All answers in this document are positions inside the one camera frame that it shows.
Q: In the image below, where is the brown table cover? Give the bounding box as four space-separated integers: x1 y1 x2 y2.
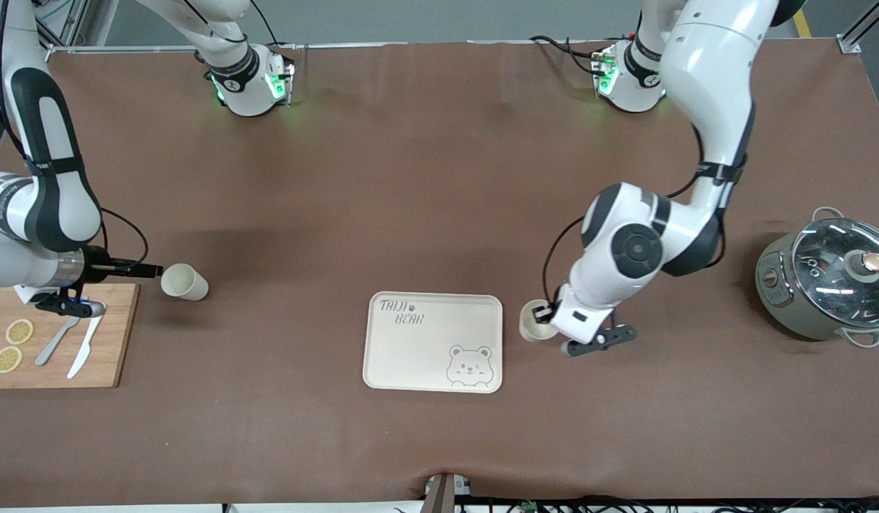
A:
0 39 879 508

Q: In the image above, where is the black base cable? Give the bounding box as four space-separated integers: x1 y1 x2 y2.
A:
530 34 605 76
248 0 284 49

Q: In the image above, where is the black right base cable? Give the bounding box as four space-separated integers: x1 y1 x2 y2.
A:
248 0 284 49

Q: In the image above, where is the grey plastic knife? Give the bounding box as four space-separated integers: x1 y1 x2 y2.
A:
35 316 81 367

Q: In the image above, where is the black left base cable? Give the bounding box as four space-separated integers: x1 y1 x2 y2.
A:
530 34 605 76

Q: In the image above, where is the metal table clamp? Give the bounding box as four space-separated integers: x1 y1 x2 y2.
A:
423 473 473 513

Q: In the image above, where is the white paper-like cup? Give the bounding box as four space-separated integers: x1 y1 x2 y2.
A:
160 263 210 301
519 299 560 343

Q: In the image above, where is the grey-green cooking pot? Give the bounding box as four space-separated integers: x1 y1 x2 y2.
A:
755 207 879 348

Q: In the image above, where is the aluminium frame post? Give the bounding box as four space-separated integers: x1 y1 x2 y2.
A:
835 0 879 55
26 0 119 65

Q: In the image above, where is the white plastic knife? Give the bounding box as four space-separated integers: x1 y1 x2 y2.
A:
67 305 108 380

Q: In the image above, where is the cream bear print tray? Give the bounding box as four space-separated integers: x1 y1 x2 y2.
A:
362 291 504 394

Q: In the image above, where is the bamboo cutting board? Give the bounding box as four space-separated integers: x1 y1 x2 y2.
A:
0 284 140 390

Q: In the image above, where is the glass pot lid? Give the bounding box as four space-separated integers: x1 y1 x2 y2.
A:
792 217 879 328

